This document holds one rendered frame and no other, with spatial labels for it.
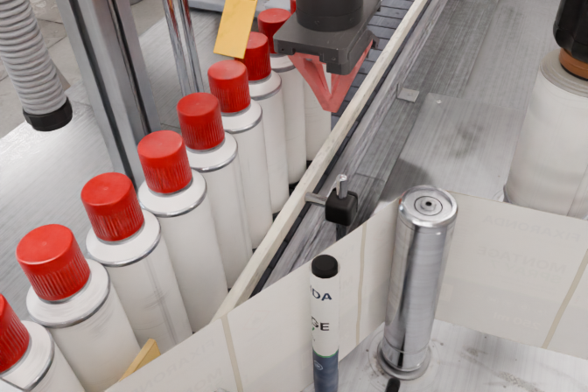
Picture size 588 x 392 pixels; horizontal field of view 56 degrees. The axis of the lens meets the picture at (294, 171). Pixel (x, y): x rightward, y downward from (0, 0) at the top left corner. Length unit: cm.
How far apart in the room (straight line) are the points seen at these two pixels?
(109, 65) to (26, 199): 31
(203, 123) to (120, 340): 16
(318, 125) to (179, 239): 27
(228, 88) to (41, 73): 14
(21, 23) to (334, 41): 23
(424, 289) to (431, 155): 32
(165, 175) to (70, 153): 47
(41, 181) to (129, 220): 46
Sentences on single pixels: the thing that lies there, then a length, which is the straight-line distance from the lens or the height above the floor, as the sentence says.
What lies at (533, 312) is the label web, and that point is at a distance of 46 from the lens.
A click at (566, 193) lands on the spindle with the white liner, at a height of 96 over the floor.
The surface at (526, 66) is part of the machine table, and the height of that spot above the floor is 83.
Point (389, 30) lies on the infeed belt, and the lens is 97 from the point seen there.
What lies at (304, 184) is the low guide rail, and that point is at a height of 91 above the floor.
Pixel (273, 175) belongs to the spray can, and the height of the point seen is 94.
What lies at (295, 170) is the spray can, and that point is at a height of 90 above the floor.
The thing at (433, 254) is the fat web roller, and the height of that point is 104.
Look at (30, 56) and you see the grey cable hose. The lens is 43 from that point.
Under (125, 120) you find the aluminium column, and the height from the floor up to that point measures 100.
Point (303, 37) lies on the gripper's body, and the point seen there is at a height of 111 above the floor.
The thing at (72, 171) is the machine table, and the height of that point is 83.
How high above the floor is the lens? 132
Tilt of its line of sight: 41 degrees down
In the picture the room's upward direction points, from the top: 3 degrees counter-clockwise
